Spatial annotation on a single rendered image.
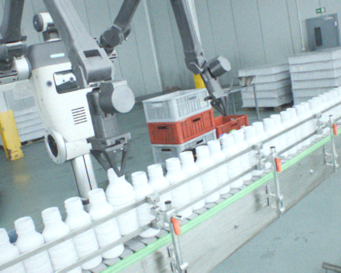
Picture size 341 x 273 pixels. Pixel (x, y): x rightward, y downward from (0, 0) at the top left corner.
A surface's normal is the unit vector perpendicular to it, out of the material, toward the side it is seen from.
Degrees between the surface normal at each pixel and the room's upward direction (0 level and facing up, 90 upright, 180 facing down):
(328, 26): 90
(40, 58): 90
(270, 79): 90
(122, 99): 90
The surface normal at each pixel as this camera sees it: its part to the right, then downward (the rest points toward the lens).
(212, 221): 0.66, 0.04
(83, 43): 0.48, -0.45
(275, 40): -0.73, 0.26
